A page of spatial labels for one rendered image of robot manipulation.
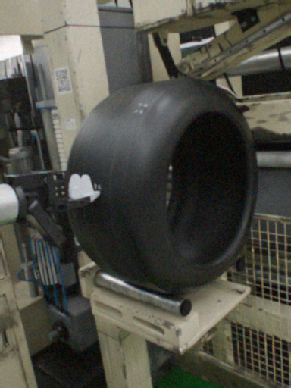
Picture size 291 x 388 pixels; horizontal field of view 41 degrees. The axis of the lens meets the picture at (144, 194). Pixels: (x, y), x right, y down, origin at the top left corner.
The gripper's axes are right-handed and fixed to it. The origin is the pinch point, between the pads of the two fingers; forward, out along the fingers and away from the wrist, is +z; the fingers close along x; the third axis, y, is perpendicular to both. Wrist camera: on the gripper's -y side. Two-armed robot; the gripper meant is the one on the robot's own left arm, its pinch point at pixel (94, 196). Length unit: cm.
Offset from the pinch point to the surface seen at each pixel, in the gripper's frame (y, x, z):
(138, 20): 49, 23, 42
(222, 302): -39, -7, 40
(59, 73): 32.2, 33.9, 17.3
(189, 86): 23.6, -9.9, 23.9
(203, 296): -39, 0, 40
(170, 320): -35.4, -5.8, 16.8
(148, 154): 8.8, -10.8, 6.8
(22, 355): -64, 56, 5
